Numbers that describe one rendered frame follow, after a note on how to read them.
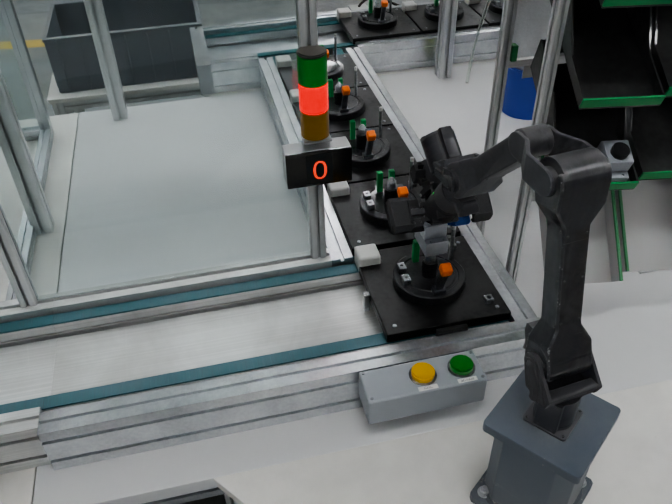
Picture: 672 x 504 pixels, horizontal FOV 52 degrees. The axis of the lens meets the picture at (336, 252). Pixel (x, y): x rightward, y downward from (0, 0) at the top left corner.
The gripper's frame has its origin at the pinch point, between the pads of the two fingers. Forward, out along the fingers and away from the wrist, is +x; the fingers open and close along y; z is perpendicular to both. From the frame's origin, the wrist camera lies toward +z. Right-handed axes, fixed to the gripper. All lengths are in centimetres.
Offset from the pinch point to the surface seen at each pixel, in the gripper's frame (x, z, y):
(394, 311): 7.2, -14.9, 8.6
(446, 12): 68, 82, -42
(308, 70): -16.1, 23.5, 20.2
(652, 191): 1.0, -1.2, -45.5
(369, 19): 91, 96, -24
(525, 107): 61, 44, -56
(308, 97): -12.3, 20.7, 20.3
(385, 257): 16.8, -2.7, 5.8
